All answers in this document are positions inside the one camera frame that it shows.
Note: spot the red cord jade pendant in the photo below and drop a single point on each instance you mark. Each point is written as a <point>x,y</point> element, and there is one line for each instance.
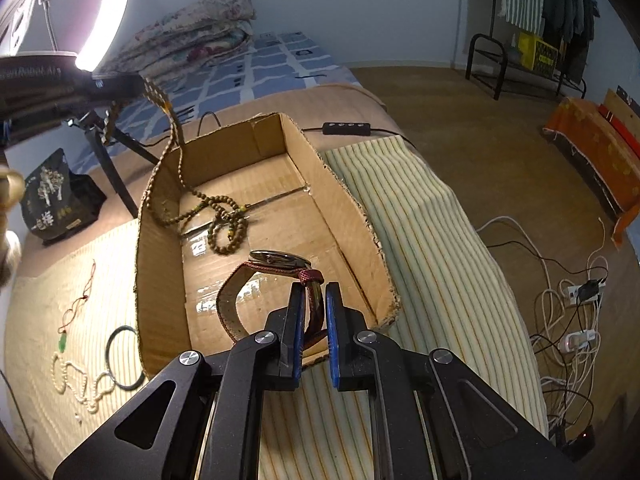
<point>69,315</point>

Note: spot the white power strip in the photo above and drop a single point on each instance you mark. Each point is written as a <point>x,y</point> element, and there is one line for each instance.
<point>576,341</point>
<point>584,293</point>

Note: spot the black clothes rack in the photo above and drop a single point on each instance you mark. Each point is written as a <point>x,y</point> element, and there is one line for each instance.
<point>494,62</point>

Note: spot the yellow crate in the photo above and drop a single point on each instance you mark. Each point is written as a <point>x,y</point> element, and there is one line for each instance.
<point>536,55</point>

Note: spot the white ring light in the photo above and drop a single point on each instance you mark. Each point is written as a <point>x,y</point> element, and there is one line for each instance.
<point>102,34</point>

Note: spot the red brown leather watch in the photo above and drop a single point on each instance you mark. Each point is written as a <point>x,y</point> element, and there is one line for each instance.
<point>256,287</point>

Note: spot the black snack bag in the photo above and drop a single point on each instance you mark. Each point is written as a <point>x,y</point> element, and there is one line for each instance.
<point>59,203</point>

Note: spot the striped yellow cloth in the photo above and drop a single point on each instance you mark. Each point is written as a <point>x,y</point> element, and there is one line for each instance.
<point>452,294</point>

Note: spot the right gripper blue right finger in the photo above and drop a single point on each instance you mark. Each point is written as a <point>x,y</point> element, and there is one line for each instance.
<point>352,346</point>

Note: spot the brown cardboard box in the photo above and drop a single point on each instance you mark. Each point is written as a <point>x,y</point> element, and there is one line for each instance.
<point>295,203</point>

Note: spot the phone holder clamp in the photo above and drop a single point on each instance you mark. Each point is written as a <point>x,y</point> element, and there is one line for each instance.
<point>15,21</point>

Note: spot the dark hanging clothes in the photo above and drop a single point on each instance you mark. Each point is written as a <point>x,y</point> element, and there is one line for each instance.
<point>569,25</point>

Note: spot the folded floral quilt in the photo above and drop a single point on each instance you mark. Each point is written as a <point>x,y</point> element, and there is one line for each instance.
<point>204,32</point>

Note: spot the blue patterned bed sheet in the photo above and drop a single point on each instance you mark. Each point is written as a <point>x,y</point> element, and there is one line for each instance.
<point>273,63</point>

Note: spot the person's left hand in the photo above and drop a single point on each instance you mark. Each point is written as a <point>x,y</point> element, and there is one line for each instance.
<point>12,192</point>

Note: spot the orange covered box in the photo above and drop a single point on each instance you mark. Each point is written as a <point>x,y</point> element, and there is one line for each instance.
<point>589,129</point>

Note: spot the black tripod stand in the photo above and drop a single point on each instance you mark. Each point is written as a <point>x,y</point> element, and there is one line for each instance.
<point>91,124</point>

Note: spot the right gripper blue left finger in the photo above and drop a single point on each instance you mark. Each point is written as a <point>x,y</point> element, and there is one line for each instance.
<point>284,356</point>

